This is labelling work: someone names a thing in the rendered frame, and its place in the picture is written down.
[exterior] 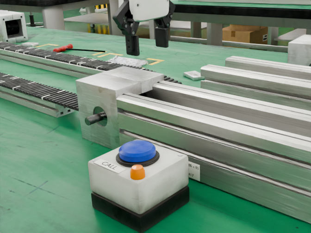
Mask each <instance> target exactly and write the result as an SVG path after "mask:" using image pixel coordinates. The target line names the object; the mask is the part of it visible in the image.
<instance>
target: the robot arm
mask: <svg viewBox="0 0 311 233"><path fill-rule="evenodd" d="M118 6H119V9H118V10H117V11H116V12H115V13H114V15H113V16H112V18H113V20H114V21H115V23H116V24H117V25H118V28H119V29H120V30H121V31H122V34H123V35H125V42H126V53H127V54H128V55H133V56H139V55H140V50H139V36H138V35H136V32H137V29H138V26H139V23H140V22H144V21H149V20H154V21H155V23H156V25H157V26H158V27H155V43H156V46H157V47H163V48H168V28H169V27H170V21H171V19H172V17H173V13H174V10H175V4H174V3H173V2H171V1H170V0H118ZM131 24H133V25H132V27H130V25H131Z"/></svg>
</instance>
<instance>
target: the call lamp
mask: <svg viewBox="0 0 311 233"><path fill-rule="evenodd" d="M130 176H131V179H133V180H141V179H143V178H145V169H144V168H143V166H142V165H133V166H132V168H131V170H130Z"/></svg>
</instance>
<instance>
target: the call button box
mask: <svg viewBox="0 0 311 233"><path fill-rule="evenodd" d="M153 145H154V146H155V149H156V155H155V156H154V157H153V158H152V159H150V160H147V161H143V162H127V161H124V160H122V159H121V158H120V157H119V148H120V147H118V148H116V149H114V150H112V151H110V152H108V153H106V154H104V155H101V156H99V157H97V158H95V159H93V160H91V161H89V162H88V171H89V179H90V187H91V190H92V191H93V192H92V193H91V199H92V207H93V208H94V209H96V210H98V211H100V212H102V213H104V214H106V215H107V216H109V217H111V218H113V219H115V220H117V221H119V222H121V223H123V224H124V225H126V226H128V227H130V228H132V229H134V230H136V231H137V232H139V233H143V232H145V231H146V230H148V229H149V228H151V227H152V226H154V225H155V224H157V223H158V222H160V221H161V220H163V219H164V218H166V217H167V216H169V215H170V214H172V213H173V212H174V211H176V210H178V209H179V208H180V207H182V206H183V205H185V204H186V203H188V202H189V187H188V186H187V185H188V183H189V179H188V156H186V155H185V154H182V153H179V152H176V151H173V150H170V149H167V148H164V147H161V146H158V145H155V144H153ZM133 165H142V166H143V168H144V169H145V178H143V179H141V180H133V179H131V176H130V170H131V168H132V166H133Z"/></svg>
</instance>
